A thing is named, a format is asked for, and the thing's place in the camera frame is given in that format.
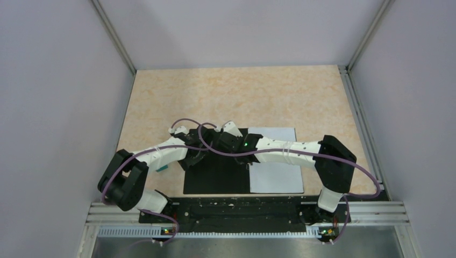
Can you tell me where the white paper stack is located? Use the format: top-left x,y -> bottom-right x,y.
248,127 -> 304,194

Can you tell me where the grey black file folder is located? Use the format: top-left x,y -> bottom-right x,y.
183,152 -> 257,195

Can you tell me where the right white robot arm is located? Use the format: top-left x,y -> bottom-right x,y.
211,132 -> 357,221

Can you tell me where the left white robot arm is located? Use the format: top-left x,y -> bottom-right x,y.
97,131 -> 208,222

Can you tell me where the green block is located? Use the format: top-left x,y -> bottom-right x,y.
156,165 -> 168,173

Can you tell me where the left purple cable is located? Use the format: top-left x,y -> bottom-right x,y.
101,118 -> 219,205

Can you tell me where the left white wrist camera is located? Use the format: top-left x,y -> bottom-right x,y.
168,126 -> 189,135

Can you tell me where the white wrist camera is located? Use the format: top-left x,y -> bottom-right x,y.
215,120 -> 243,137
168,126 -> 189,135

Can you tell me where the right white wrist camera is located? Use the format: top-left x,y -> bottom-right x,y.
215,120 -> 243,137

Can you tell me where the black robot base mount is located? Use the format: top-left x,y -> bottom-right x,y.
139,196 -> 351,233

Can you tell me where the white slotted cable duct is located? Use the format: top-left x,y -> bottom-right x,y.
97,226 -> 322,239

